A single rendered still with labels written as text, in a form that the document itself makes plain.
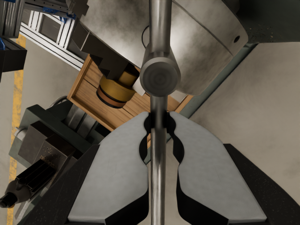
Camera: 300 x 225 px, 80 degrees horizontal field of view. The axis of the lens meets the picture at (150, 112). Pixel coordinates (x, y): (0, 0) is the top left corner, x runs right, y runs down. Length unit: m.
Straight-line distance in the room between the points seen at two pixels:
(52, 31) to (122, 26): 1.41
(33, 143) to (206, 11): 0.76
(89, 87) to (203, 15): 0.53
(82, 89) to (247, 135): 1.36
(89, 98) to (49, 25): 1.02
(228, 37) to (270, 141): 1.52
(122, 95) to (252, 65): 1.25
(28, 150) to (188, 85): 0.74
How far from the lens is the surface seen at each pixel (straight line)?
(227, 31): 0.28
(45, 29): 1.68
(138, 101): 0.64
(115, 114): 0.69
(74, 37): 0.34
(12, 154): 1.06
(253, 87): 1.57
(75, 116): 0.81
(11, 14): 0.93
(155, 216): 0.17
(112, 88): 0.40
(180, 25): 0.25
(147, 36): 0.25
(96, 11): 0.28
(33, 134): 0.83
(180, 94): 0.39
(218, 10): 0.26
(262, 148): 1.79
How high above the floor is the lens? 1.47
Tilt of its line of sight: 66 degrees down
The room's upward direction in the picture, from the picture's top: 146 degrees counter-clockwise
